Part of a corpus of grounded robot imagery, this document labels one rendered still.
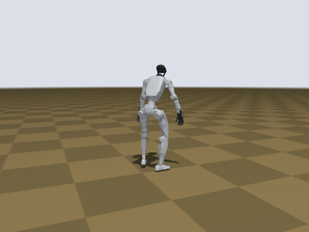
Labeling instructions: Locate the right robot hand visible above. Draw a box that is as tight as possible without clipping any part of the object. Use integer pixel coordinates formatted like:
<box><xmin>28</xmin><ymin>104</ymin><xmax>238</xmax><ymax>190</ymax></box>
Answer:
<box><xmin>176</xmin><ymin>110</ymin><xmax>184</xmax><ymax>125</ymax></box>

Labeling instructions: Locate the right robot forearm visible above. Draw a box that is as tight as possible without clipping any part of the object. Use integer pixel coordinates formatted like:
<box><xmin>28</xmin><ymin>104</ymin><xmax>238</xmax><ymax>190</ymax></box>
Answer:
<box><xmin>173</xmin><ymin>94</ymin><xmax>181</xmax><ymax>114</ymax></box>

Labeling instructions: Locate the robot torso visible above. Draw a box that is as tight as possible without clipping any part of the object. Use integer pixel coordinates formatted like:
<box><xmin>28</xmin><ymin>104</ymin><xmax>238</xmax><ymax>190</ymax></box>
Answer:
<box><xmin>143</xmin><ymin>76</ymin><xmax>166</xmax><ymax>116</ymax></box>

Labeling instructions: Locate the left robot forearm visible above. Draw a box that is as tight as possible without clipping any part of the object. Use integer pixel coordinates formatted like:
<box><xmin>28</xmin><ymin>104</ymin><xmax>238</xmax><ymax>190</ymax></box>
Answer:
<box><xmin>140</xmin><ymin>97</ymin><xmax>145</xmax><ymax>109</ymax></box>

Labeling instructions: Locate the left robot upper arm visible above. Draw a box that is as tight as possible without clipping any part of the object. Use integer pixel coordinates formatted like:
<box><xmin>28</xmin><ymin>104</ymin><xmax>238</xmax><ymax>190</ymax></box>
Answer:
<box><xmin>141</xmin><ymin>79</ymin><xmax>148</xmax><ymax>99</ymax></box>

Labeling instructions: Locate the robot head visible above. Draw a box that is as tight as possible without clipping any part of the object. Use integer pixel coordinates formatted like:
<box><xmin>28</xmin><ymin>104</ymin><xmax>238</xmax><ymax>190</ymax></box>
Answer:
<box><xmin>156</xmin><ymin>65</ymin><xmax>167</xmax><ymax>77</ymax></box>

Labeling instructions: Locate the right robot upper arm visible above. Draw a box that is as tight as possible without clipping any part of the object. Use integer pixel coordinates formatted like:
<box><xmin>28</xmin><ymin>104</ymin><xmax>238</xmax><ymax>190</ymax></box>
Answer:
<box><xmin>164</xmin><ymin>78</ymin><xmax>177</xmax><ymax>100</ymax></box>

